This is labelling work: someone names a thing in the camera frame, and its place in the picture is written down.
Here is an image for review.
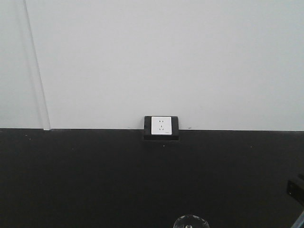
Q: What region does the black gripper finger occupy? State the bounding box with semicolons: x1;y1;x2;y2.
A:
286;174;304;202

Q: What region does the clear glass beaker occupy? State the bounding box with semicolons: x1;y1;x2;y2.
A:
173;215;210;228

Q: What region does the black socket mounting box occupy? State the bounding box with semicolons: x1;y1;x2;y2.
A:
143;116;179;141

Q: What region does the white wall power socket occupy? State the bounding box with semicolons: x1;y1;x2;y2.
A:
151;116;172;135

